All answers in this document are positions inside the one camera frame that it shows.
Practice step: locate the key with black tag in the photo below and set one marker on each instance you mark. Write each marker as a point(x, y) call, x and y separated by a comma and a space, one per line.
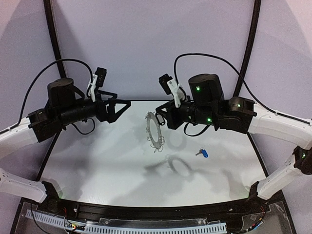
point(160, 119)

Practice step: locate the metal keyring disc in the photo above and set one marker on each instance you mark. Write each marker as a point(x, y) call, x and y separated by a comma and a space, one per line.
point(154, 134)

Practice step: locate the right black frame post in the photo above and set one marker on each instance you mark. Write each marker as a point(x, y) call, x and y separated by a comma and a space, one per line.
point(249, 46)

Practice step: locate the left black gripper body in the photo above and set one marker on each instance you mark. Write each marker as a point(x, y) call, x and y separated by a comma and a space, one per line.
point(102, 110)

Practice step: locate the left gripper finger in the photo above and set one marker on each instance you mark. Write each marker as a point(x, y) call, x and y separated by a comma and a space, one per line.
point(113, 102)
point(113, 115)

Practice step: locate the black front aluminium rail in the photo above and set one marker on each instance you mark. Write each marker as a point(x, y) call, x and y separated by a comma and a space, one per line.
point(89, 211)

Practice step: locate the key with blue tag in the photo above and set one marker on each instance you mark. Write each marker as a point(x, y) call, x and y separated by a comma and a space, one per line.
point(202, 152)

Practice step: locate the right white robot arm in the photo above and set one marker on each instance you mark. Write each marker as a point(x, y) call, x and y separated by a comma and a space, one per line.
point(208, 107)

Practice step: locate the black frame post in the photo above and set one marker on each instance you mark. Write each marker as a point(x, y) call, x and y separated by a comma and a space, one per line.
point(49, 15)
point(249, 46)

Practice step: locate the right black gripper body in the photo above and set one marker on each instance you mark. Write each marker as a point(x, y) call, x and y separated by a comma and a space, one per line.
point(171, 115)

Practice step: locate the white slotted cable duct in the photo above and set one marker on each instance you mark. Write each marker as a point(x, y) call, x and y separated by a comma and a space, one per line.
point(110, 226)

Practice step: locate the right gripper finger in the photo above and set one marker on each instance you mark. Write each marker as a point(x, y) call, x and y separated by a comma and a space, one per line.
point(162, 109)
point(163, 113)

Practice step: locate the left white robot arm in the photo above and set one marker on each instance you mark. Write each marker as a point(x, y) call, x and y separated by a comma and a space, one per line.
point(66, 105)

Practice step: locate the left black frame post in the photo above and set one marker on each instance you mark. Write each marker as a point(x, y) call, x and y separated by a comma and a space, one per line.
point(49, 15)

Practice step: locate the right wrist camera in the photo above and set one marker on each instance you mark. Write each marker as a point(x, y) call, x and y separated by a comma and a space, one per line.
point(171, 87)

